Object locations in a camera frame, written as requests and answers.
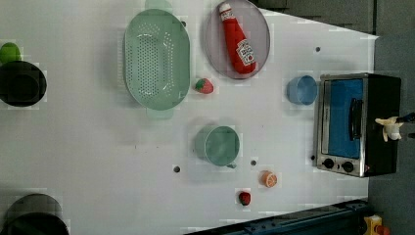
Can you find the dark red strawberry toy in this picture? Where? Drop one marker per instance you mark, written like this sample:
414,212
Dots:
244,198

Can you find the green plastic mug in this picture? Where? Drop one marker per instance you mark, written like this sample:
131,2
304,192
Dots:
218,145

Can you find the black silver toaster oven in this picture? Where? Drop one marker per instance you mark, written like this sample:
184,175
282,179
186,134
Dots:
349,140

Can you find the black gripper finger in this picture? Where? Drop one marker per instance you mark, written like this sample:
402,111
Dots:
410,118

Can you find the green round object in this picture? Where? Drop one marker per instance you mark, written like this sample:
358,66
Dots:
10,52

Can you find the black round mount upper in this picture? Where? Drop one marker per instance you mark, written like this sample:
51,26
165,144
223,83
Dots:
22,84

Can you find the black round mount lower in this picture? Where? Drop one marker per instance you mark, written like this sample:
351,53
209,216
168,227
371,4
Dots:
35,214

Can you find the blue plastic cup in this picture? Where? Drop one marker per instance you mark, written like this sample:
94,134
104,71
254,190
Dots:
302,90

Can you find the black round mount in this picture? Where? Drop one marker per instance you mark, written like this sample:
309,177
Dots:
35,214
22,84

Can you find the peeled banana toy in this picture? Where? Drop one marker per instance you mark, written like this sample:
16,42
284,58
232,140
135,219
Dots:
391,128

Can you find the blue metal frame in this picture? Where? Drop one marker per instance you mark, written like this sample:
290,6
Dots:
338,219

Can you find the green perforated colander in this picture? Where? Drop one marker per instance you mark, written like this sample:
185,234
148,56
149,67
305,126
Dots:
156,63

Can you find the grey round plate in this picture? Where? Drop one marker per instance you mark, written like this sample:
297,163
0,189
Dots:
255,27

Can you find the orange slice toy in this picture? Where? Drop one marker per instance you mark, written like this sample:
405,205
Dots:
268,179

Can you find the red ketchup bottle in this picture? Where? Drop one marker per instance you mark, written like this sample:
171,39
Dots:
239,48

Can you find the yellow red block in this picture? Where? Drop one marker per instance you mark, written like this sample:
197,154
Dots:
375,226

